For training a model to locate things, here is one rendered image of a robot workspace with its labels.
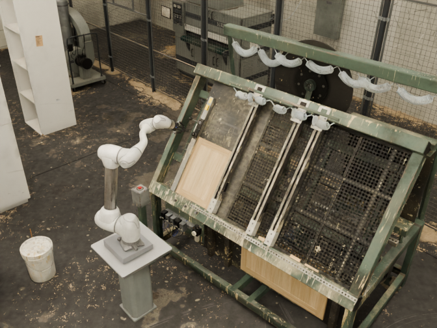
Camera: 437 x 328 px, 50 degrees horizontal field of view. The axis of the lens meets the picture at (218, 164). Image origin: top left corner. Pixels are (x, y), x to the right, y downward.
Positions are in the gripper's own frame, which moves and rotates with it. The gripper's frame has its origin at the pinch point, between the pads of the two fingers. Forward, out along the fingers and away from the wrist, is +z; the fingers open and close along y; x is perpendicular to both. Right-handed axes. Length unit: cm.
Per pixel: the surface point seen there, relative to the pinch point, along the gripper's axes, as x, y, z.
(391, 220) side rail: 195, -2, 10
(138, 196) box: -12, 74, -9
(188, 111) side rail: -17.0, -17.2, 14.2
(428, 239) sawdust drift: 190, 7, 236
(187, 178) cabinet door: 14.0, 40.5, 14.0
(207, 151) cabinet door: 22.2, 9.5, 14.0
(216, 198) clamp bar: 56, 43, 8
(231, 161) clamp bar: 53, 8, 11
